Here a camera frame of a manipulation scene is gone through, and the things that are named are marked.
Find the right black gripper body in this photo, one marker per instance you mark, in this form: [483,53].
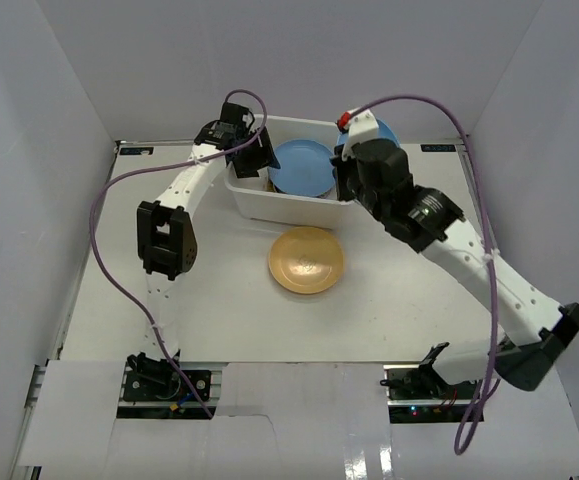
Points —
[347,183]

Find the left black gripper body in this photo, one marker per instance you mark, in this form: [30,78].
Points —
[251,157]

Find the blue plastic plate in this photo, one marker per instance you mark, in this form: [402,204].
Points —
[383,132]
[305,168]

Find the yellow plastic plate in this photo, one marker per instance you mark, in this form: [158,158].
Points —
[306,260]

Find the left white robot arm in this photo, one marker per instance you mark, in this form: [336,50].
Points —
[167,244]

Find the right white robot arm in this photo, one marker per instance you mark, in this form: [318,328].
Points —
[536,328]

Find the white plastic bin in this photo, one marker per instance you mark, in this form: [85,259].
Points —
[254,201]

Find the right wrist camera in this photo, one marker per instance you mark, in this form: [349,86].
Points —
[359,126]

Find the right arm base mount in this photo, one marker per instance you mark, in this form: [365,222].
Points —
[438,388]

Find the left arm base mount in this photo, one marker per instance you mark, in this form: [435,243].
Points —
[153,390]

